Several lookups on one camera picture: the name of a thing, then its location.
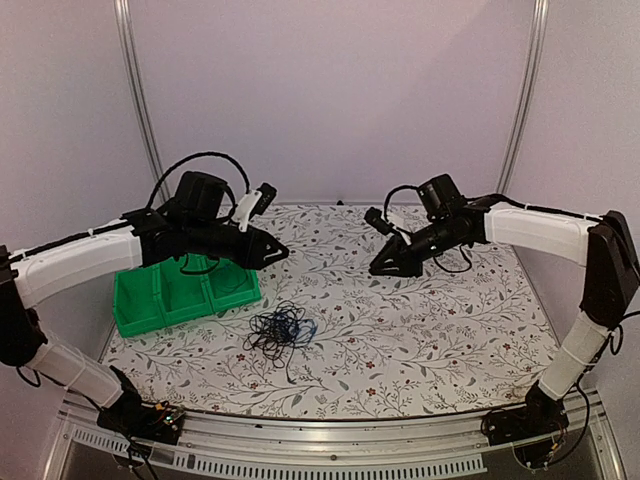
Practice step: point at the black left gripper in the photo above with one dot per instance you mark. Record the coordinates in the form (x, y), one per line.
(255, 251)

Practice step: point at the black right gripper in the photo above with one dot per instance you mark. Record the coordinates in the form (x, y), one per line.
(396, 251)

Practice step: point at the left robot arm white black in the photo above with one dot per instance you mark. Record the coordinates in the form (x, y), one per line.
(203, 217)

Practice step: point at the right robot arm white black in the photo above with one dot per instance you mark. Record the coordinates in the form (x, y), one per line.
(601, 245)

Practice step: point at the green bin right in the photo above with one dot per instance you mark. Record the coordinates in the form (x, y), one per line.
(229, 286)

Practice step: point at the green bin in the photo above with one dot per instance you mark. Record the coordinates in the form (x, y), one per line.
(229, 286)
(182, 297)
(135, 306)

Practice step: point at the green bin middle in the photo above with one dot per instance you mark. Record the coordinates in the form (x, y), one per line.
(182, 297)

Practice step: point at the floral table mat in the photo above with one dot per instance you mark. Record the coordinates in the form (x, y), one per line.
(329, 341)

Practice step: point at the green bin left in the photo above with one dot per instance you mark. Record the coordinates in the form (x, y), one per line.
(135, 306)

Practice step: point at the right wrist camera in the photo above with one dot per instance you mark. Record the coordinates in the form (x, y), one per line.
(387, 223)

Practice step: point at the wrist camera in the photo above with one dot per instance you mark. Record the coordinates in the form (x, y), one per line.
(253, 203)
(387, 223)

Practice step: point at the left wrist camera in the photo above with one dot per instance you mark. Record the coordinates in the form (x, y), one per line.
(253, 203)

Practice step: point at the front aluminium rail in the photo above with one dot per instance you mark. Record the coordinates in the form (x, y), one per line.
(217, 446)

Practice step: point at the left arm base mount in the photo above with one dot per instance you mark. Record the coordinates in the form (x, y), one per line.
(132, 417)

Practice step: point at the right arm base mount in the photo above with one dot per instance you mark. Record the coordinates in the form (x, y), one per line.
(542, 421)

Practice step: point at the right aluminium corner post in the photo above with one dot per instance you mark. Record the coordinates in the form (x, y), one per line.
(526, 93)

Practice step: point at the aluminium corner post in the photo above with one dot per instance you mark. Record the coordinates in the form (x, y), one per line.
(526, 93)
(133, 73)

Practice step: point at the left aluminium corner post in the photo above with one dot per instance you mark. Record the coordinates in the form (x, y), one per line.
(133, 73)

